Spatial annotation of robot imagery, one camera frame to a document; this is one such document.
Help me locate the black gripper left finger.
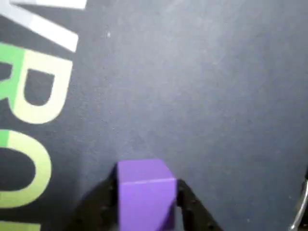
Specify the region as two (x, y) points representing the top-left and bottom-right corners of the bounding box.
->
(68, 166), (121, 231)

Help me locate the purple cube block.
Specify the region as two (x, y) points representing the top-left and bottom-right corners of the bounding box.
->
(116, 158), (178, 231)

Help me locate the thin white cable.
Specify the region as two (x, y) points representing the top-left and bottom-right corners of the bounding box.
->
(290, 177), (308, 231)

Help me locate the black WOWROBO desk mat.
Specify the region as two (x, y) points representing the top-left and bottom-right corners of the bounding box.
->
(0, 0), (308, 231)

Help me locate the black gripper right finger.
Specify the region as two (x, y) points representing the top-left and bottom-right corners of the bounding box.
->
(176, 179), (226, 231)

